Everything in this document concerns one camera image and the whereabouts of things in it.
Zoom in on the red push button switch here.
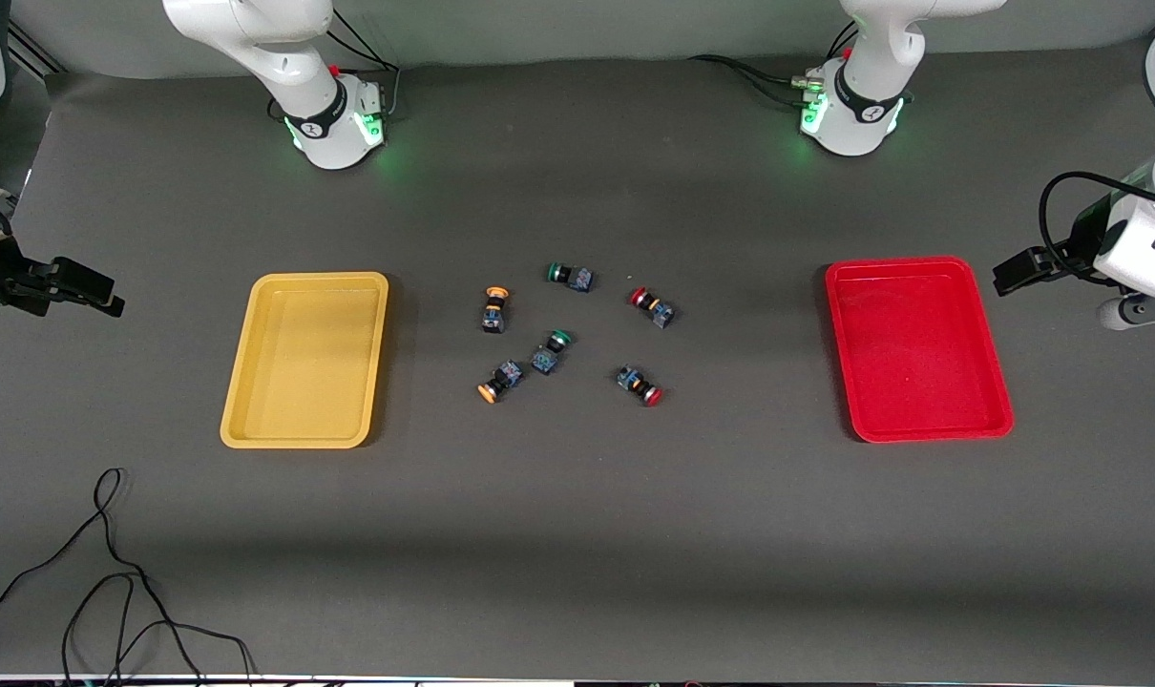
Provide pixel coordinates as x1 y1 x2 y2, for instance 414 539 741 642
629 286 677 331
616 364 664 407

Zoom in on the red plastic tray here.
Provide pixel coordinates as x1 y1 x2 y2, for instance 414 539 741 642
824 256 1016 445

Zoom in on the yellow plastic tray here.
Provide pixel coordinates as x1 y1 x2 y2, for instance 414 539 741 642
220 272 390 449

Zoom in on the dark grey table mat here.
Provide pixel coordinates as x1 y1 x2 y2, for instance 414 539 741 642
0 38 1155 680

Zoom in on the thin black loose cable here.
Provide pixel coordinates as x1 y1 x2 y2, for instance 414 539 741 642
0 468 254 683

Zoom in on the aluminium frame rail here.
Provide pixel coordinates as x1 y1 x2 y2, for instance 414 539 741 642
7 21 65 79

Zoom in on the black right arm base cable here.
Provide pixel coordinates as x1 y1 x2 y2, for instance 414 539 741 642
327 8 403 120

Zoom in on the black arm base cable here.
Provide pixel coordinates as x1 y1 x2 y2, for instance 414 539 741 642
687 19 860 106
327 8 403 120

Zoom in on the black left arm base cable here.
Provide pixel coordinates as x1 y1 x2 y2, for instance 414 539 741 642
687 19 860 106

